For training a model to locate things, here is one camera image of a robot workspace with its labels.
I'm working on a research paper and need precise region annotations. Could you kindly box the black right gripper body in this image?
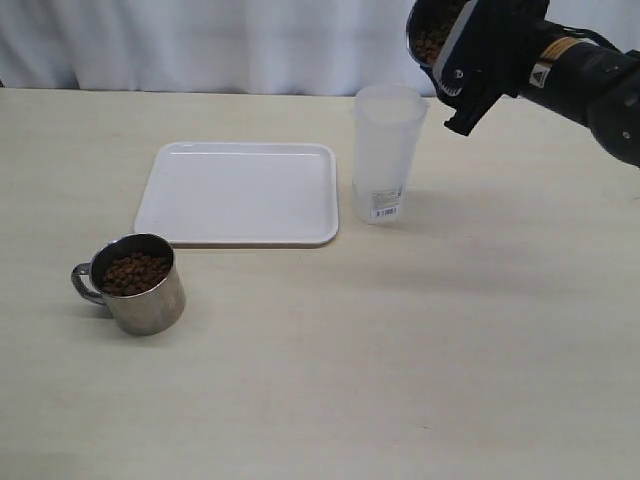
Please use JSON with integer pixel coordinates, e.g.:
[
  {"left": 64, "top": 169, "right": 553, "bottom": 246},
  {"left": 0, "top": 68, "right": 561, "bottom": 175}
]
[{"left": 431, "top": 1, "right": 549, "bottom": 136}]

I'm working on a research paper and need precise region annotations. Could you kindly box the steel mug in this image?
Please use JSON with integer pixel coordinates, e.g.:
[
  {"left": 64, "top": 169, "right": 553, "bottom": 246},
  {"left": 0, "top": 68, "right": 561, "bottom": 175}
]
[
  {"left": 70, "top": 233, "right": 186, "bottom": 336},
  {"left": 406, "top": 0, "right": 466, "bottom": 68}
]

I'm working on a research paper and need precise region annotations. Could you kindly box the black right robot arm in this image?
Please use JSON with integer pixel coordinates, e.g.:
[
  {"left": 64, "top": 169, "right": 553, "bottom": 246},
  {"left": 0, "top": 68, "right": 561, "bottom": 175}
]
[{"left": 431, "top": 1, "right": 639, "bottom": 166}]

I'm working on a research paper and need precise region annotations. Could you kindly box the translucent plastic container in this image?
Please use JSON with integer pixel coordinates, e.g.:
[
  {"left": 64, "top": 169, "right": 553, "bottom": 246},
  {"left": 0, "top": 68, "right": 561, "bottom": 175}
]
[{"left": 351, "top": 84, "right": 429, "bottom": 224}]

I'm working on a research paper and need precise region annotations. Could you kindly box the white curtain backdrop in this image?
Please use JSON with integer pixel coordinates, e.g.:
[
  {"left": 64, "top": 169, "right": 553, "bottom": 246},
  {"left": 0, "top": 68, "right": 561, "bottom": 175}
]
[{"left": 0, "top": 0, "right": 640, "bottom": 100}]

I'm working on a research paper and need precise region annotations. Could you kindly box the white plastic tray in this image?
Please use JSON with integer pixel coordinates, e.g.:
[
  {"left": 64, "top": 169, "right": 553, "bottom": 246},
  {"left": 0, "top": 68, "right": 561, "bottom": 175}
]
[{"left": 133, "top": 142, "right": 339, "bottom": 248}]

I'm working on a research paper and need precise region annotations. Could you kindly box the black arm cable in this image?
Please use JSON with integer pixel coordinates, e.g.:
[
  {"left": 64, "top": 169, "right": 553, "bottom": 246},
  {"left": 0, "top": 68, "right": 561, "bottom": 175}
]
[{"left": 559, "top": 22, "right": 621, "bottom": 51}]

